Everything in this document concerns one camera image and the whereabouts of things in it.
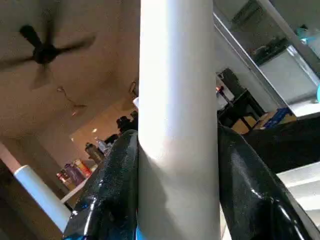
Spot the white plastic table leg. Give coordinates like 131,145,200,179
14,165,73,233
136,0,222,240

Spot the white plastic table top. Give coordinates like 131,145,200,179
220,161,320,240

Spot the dark ceiling fan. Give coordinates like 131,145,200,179
0,24,98,91

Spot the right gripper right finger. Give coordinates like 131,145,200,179
216,125,320,240

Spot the blue cardboard box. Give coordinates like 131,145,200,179
252,107,297,132

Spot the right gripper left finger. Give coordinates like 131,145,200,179
62,129,140,240

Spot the white box appliance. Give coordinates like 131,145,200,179
257,45,320,108

